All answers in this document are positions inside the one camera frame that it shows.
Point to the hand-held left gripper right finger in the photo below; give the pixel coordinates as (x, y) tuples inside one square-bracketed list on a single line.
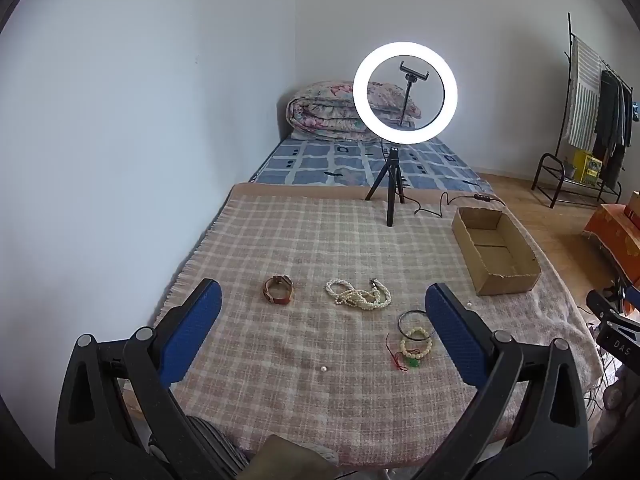
[(452, 330)]

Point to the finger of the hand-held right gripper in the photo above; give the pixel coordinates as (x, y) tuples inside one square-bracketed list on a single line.
[(620, 341), (602, 304)]

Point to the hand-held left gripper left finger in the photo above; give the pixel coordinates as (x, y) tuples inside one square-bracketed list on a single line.
[(192, 330)]

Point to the cardboard box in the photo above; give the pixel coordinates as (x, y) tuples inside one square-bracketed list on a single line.
[(495, 255)]

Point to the black clamp stand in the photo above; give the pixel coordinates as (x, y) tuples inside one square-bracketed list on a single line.
[(616, 292)]

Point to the thin black bangle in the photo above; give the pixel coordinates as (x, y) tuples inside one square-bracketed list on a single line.
[(401, 321)]

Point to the orange cloth covered table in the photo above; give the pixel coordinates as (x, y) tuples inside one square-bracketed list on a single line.
[(612, 240)]

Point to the brown leather watch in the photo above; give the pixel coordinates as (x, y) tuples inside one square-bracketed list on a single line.
[(274, 296)]

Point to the yellow box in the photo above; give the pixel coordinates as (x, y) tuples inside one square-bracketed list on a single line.
[(586, 166)]

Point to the black clothes rack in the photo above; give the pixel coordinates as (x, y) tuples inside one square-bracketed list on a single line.
[(545, 175)]

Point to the black tripod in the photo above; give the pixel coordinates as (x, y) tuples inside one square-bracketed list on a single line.
[(391, 185)]

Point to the olive cloth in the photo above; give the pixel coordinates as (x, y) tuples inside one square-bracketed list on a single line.
[(290, 460)]

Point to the dark hanging clothes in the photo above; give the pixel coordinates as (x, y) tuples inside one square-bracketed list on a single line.
[(612, 125)]

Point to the blue checked bed sheet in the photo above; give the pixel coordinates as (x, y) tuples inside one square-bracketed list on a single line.
[(320, 165)]

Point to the striped towel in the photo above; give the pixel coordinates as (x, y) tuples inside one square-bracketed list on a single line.
[(584, 95)]

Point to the folded floral quilt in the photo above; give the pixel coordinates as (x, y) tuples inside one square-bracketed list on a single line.
[(320, 110)]

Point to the black phone holder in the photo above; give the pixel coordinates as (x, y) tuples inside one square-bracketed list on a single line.
[(411, 77)]

